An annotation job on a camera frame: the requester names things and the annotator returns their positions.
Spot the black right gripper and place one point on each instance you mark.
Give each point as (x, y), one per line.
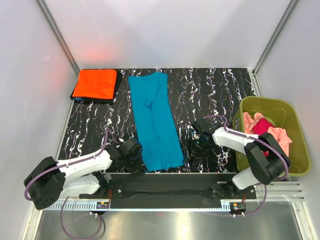
(199, 156)

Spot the aluminium frame rail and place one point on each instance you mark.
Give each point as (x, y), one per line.
(282, 191)

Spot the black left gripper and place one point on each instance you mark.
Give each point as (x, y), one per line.
(136, 168)

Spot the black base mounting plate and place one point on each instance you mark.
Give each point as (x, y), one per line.
(159, 203)

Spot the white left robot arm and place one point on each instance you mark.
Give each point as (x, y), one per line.
(81, 177)

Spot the olive green plastic bin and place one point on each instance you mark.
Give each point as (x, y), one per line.
(282, 115)

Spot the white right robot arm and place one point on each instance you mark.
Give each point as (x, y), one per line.
(267, 160)

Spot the pink t shirt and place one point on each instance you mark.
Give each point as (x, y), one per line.
(278, 133)

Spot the blue t shirt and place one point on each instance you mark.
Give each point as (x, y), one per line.
(155, 126)

